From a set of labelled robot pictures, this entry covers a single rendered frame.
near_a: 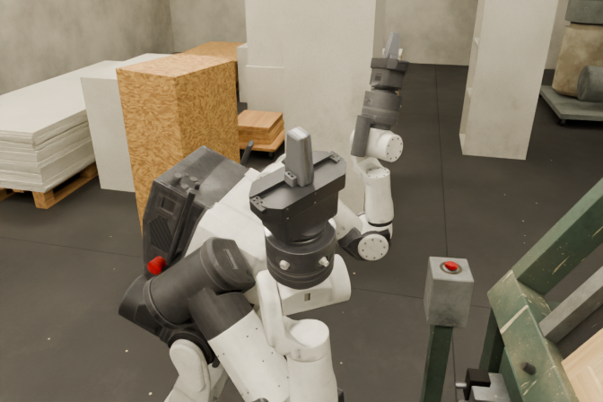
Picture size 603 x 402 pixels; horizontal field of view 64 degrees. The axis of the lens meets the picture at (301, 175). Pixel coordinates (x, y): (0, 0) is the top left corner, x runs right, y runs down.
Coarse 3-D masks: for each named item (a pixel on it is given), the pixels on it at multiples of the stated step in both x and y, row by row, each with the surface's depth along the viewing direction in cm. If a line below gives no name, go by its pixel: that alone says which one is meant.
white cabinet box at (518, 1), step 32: (480, 0) 474; (512, 0) 416; (544, 0) 411; (480, 32) 486; (512, 32) 427; (544, 32) 421; (480, 64) 443; (512, 64) 437; (544, 64) 431; (480, 96) 455; (512, 96) 448; (480, 128) 467; (512, 128) 460
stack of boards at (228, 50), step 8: (192, 48) 765; (200, 48) 765; (208, 48) 765; (216, 48) 765; (224, 48) 765; (232, 48) 765; (208, 56) 712; (216, 56) 712; (224, 56) 712; (232, 56) 712
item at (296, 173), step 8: (288, 136) 50; (296, 136) 50; (288, 144) 51; (296, 144) 50; (304, 144) 50; (288, 152) 52; (296, 152) 50; (304, 152) 50; (288, 160) 52; (296, 160) 51; (304, 160) 51; (288, 168) 53; (296, 168) 52; (304, 168) 51; (288, 176) 53; (296, 176) 53; (304, 176) 52; (288, 184) 53; (296, 184) 53; (304, 184) 53
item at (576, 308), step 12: (600, 276) 121; (588, 288) 123; (600, 288) 119; (564, 300) 128; (576, 300) 124; (588, 300) 121; (600, 300) 121; (552, 312) 129; (564, 312) 125; (576, 312) 123; (588, 312) 123; (540, 324) 131; (552, 324) 127; (564, 324) 125; (576, 324) 124; (552, 336) 127
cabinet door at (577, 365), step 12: (600, 336) 114; (588, 348) 116; (600, 348) 112; (564, 360) 120; (576, 360) 117; (588, 360) 114; (600, 360) 111; (576, 372) 115; (588, 372) 112; (600, 372) 109; (576, 384) 113; (588, 384) 110; (600, 384) 108; (588, 396) 109; (600, 396) 106
